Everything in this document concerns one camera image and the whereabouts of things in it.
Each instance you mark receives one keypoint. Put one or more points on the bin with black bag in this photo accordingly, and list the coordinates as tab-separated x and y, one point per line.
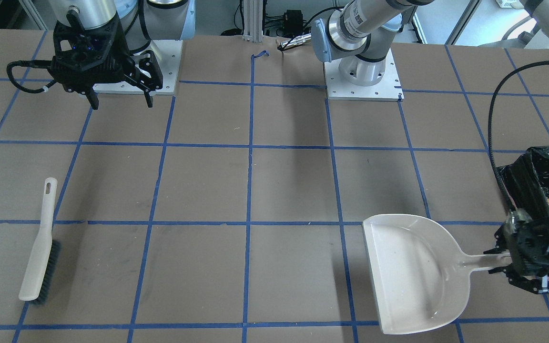
524	183

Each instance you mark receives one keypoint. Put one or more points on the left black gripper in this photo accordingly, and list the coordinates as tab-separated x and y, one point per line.
534	244

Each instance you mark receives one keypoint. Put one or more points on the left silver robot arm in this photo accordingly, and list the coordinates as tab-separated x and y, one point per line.
358	36

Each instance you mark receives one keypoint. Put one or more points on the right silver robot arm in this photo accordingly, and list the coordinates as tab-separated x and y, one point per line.
145	24

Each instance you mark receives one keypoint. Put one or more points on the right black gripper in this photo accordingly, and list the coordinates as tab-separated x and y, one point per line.
152	70

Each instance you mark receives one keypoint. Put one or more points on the beige plastic dustpan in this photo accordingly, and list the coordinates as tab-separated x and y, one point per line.
420	275

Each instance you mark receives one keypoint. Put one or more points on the beige hand brush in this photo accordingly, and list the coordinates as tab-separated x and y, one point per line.
45	251

